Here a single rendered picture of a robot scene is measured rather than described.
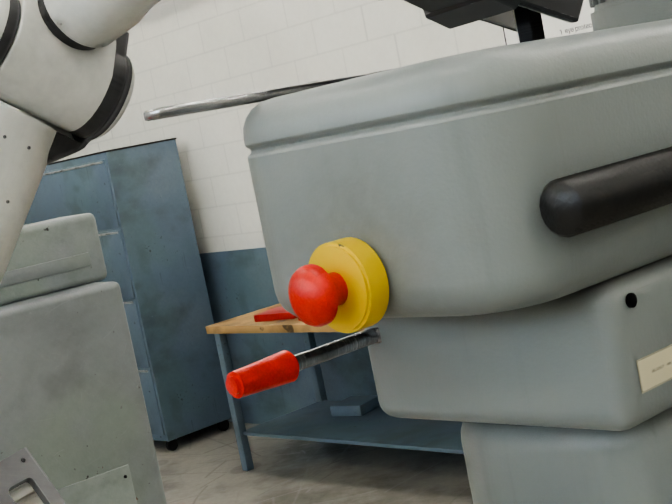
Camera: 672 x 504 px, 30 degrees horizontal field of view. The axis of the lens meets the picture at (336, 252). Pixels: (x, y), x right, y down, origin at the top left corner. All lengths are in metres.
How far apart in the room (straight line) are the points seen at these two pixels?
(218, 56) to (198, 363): 2.03
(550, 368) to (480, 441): 0.14
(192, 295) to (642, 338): 7.62
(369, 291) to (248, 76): 7.16
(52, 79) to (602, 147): 0.43
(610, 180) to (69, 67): 0.45
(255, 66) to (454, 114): 7.13
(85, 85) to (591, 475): 0.48
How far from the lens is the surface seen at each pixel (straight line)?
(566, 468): 0.92
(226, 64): 8.09
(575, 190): 0.73
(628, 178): 0.76
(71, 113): 1.02
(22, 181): 1.02
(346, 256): 0.79
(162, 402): 8.28
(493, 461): 0.97
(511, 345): 0.87
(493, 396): 0.89
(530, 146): 0.76
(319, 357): 0.92
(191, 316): 8.40
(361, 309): 0.79
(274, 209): 0.87
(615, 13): 1.11
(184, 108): 0.86
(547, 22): 6.27
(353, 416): 7.24
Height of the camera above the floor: 1.86
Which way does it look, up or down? 6 degrees down
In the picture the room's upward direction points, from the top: 11 degrees counter-clockwise
